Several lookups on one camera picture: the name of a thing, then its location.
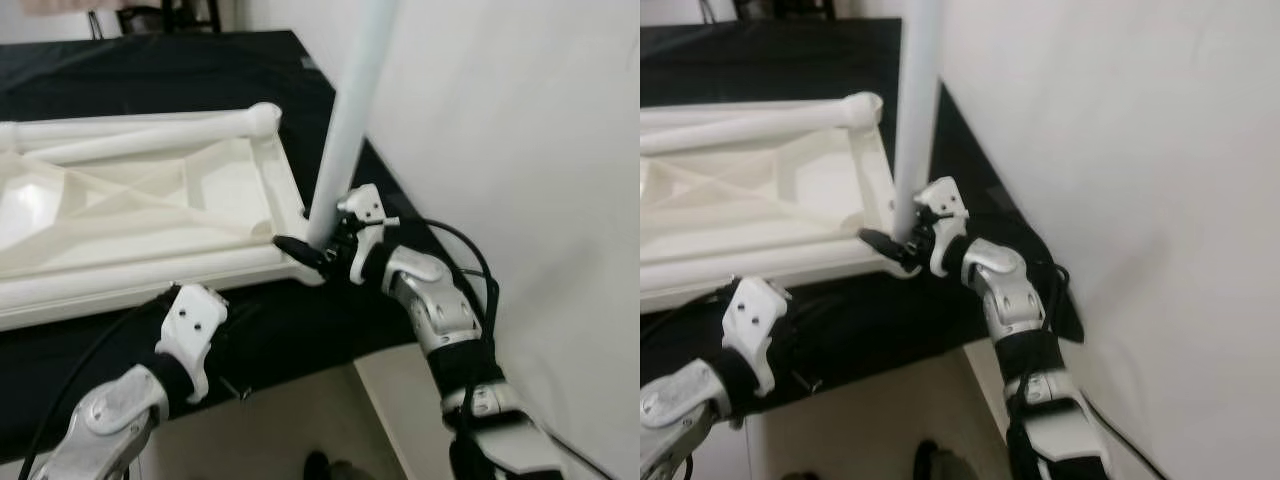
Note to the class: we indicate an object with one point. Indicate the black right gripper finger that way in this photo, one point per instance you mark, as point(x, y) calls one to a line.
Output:
point(884, 245)
point(302, 250)

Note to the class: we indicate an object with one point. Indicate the white plastic children table top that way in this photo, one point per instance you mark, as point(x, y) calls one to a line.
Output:
point(150, 200)
point(780, 190)

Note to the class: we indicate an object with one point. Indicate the robot right leg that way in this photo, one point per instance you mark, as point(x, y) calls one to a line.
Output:
point(925, 465)
point(318, 468)

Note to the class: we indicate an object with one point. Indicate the beige cloth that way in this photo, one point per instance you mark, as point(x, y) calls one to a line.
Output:
point(60, 6)

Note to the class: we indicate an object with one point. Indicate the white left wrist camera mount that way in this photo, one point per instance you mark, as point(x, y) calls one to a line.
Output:
point(192, 320)
point(750, 315)

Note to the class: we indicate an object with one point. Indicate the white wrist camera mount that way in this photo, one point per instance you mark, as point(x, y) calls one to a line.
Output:
point(945, 195)
point(192, 320)
point(750, 315)
point(365, 203)

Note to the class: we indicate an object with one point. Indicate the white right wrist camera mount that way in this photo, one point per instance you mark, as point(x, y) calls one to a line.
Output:
point(365, 203)
point(945, 195)

